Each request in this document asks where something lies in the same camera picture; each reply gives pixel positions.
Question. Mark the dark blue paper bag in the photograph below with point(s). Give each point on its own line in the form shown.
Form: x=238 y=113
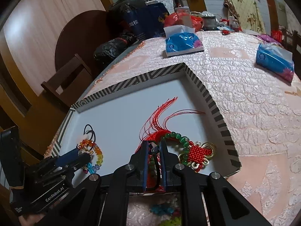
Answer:
x=147 y=22

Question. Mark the blue tissue pack far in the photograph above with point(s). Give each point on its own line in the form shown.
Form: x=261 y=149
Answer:
x=276 y=59

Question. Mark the round brown table top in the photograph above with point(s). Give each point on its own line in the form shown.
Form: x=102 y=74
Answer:
x=82 y=35

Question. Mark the person's left hand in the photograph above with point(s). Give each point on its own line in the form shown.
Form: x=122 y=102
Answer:
x=30 y=220

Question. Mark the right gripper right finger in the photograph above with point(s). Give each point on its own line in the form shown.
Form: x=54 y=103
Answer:
x=206 y=199

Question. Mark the dark wooden chair left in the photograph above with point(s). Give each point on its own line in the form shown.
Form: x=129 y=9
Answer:
x=69 y=82

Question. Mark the blue tissue pack near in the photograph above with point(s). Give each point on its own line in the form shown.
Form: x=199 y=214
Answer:
x=182 y=40

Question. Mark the dark wooden chair right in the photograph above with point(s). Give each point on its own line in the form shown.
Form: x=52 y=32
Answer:
x=291 y=42

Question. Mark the striped shallow cardboard box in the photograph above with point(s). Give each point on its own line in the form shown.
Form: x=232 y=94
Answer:
x=120 y=115

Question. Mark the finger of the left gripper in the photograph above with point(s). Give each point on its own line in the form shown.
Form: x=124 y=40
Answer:
x=82 y=160
x=67 y=158

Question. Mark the dark wooden chair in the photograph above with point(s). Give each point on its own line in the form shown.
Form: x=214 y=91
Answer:
x=69 y=82
x=291 y=42

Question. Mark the floral beige hanging cloth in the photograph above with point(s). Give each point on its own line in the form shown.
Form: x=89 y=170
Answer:
x=247 y=13

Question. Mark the black plastic bag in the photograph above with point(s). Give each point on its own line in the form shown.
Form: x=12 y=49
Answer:
x=109 y=51

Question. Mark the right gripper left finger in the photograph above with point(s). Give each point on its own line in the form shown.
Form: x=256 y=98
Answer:
x=103 y=200

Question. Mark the red plastic bag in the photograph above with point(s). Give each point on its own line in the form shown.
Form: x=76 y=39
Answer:
x=185 y=19

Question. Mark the blue tissue pack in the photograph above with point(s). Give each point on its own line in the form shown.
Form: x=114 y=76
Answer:
x=276 y=59
x=182 y=40

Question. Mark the pink embossed tablecloth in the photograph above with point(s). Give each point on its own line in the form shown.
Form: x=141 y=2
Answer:
x=220 y=96

